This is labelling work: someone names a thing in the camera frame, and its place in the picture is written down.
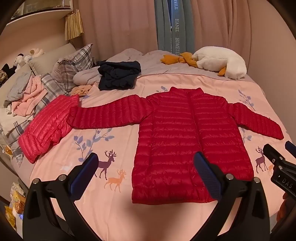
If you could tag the grey garment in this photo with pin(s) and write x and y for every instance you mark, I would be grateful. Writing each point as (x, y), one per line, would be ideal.
(18, 89)

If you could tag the red puffer jacket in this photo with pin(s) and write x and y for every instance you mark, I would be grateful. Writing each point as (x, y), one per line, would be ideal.
(175, 129)

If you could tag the blue grey printed curtain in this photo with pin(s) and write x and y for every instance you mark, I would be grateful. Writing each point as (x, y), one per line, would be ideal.
(173, 25)

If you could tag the pink deer printed bedsheet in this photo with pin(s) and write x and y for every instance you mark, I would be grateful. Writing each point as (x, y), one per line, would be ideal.
(111, 220)

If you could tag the pink curtain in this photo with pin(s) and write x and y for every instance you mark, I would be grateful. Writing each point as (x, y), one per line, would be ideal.
(120, 25)
(222, 25)

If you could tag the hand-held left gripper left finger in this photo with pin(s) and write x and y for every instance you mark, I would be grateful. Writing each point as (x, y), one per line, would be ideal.
(89, 166)

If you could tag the yellow fringed cloth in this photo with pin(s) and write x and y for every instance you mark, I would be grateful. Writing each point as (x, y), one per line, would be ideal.
(73, 26)

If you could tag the coral pink puffer jacket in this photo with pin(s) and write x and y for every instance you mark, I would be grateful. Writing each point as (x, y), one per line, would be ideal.
(46, 125)

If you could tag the group of small plush toys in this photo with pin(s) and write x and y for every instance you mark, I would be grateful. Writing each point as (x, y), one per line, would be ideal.
(27, 56)

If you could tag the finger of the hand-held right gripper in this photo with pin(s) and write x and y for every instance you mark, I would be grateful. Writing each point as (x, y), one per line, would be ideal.
(291, 149)
(274, 156)

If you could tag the white goose plush toy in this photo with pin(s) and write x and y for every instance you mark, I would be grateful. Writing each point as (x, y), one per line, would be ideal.
(217, 61)

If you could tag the beige pillow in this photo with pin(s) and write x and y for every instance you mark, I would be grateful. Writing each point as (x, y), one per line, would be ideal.
(46, 54)

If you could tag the navy blue garment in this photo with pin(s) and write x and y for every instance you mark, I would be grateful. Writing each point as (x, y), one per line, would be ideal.
(118, 75)

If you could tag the wall shelf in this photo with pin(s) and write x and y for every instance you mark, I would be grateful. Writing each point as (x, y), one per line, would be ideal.
(41, 14)

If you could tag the light grey cloth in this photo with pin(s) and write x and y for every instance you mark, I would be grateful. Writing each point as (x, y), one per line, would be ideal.
(86, 77)

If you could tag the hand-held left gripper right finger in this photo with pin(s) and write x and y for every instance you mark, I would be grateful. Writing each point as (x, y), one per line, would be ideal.
(205, 173)

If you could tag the grey duvet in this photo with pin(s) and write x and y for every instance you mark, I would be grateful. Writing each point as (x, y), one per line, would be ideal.
(150, 62)

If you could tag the grey plaid pillow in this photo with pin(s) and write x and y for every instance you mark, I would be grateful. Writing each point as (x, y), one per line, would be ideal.
(71, 67)
(52, 85)

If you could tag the pink garment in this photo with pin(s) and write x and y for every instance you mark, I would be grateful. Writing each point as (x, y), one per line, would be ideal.
(30, 97)

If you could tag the pile of yellow snack bags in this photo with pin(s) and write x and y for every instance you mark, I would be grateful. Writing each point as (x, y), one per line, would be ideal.
(16, 204)

